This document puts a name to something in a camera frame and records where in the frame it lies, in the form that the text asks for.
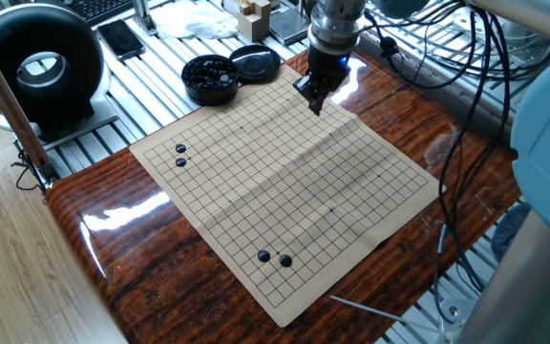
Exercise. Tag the wooden block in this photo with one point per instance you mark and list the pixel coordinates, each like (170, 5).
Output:
(253, 21)

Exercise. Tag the grey blue crumpled cloth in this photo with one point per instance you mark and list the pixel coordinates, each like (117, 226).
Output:
(509, 229)

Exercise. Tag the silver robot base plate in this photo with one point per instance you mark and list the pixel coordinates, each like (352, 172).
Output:
(454, 310)

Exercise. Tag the black smartphone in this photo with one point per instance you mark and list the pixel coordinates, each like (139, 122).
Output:
(120, 39)

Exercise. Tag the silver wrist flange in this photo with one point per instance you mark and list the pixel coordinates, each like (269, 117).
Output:
(334, 24)

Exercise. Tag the short metal post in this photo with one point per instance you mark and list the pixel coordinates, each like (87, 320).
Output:
(143, 16)

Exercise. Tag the silver mounting plate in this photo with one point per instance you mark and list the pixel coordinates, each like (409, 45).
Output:
(466, 24)

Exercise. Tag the brown frame post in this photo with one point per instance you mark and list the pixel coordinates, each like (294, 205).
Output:
(3, 95)

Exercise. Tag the black bowl of go stones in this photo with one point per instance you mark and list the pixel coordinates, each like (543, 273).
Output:
(209, 79)

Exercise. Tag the black flat scale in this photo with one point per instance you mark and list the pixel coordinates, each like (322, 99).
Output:
(289, 26)

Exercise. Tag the grey metal edge rail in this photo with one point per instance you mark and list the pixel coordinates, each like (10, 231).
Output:
(428, 91)

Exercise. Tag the black glossy bowl lid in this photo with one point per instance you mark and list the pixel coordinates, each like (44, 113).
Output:
(256, 64)

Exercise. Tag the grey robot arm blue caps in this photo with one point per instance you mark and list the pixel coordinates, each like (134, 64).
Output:
(547, 143)

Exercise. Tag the white zip tie tail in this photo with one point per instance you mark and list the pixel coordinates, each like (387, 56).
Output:
(385, 313)

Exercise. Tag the beige go board mat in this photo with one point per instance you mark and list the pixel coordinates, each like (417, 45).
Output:
(280, 191)

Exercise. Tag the black keyboard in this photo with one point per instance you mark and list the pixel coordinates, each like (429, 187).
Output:
(103, 9)

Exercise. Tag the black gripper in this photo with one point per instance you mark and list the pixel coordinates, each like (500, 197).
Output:
(327, 67)

